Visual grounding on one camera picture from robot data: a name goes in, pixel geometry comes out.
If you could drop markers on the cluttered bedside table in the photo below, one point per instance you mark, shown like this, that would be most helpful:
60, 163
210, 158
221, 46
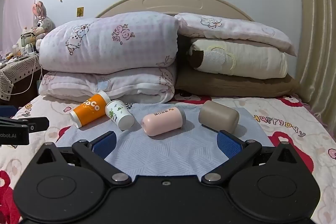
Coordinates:
34, 66

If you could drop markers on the grey plush rabbit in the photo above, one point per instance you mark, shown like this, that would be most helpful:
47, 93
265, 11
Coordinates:
42, 23

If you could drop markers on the pink wall cloth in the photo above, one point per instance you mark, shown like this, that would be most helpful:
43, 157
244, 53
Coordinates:
21, 8

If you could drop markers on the cream and brown pillow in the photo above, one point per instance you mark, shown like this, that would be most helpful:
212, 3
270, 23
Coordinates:
249, 61

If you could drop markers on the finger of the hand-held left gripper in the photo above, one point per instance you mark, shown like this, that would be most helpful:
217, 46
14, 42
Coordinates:
8, 111
39, 124

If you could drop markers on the light blue mat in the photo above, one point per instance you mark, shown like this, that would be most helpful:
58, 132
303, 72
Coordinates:
162, 153

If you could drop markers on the beige headboard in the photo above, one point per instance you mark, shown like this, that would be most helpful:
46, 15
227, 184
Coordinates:
170, 1

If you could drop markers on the beige curtain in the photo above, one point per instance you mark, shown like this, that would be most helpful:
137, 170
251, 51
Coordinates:
317, 29

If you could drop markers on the pink and white folded quilt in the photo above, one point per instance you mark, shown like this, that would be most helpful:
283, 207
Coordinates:
105, 85

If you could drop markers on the patterned table cloth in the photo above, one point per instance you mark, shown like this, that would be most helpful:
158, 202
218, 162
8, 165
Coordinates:
15, 67

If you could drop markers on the yellow wall hook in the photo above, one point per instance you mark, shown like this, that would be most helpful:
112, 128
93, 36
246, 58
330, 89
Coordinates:
80, 11

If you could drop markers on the pink checkered folded quilt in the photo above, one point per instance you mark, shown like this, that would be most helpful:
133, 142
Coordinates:
105, 43

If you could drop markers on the dark wooden nightstand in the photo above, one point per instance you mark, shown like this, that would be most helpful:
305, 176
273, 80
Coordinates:
23, 88

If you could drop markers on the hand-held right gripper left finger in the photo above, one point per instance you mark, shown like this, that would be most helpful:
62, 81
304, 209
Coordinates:
106, 145

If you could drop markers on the pink printed pillow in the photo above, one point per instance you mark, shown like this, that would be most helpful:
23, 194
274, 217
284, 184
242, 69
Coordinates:
231, 27

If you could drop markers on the white cup with green print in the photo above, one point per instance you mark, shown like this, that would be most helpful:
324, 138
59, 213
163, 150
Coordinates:
119, 114

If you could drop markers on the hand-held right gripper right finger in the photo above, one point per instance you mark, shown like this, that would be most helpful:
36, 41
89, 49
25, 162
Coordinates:
228, 146

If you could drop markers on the orange paper cup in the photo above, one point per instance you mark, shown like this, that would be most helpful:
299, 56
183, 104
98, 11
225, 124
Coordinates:
88, 111

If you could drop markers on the pink cup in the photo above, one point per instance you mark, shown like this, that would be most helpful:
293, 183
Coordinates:
160, 122

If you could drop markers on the taupe cup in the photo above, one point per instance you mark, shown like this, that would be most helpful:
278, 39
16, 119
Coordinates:
218, 115

